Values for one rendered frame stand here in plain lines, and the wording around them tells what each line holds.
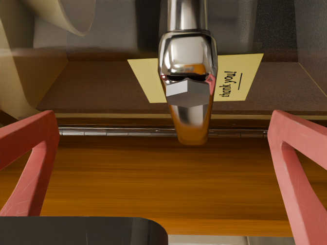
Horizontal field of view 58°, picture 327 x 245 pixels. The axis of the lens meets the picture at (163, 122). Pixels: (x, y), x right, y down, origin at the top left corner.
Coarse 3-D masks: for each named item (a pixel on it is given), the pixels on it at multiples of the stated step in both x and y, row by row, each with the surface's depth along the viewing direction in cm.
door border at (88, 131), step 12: (60, 132) 35; (84, 132) 35; (96, 132) 35; (108, 132) 35; (120, 132) 34; (132, 132) 34; (144, 132) 34; (156, 132) 34; (168, 132) 34; (216, 132) 34; (228, 132) 34; (240, 132) 33; (252, 132) 33; (264, 132) 33
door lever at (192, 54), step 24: (168, 0) 9; (192, 0) 8; (168, 24) 8; (192, 24) 8; (168, 48) 8; (192, 48) 7; (216, 48) 8; (168, 72) 7; (192, 72) 7; (216, 72) 8; (168, 96) 8; (192, 96) 8; (192, 120) 11; (192, 144) 15
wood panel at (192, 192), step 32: (64, 160) 39; (96, 160) 39; (128, 160) 39; (160, 160) 39; (192, 160) 39; (224, 160) 39; (256, 160) 39; (0, 192) 35; (64, 192) 35; (96, 192) 34; (128, 192) 34; (160, 192) 34; (192, 192) 34; (224, 192) 34; (256, 192) 34; (320, 192) 34; (160, 224) 32; (192, 224) 32; (224, 224) 32; (256, 224) 32; (288, 224) 32
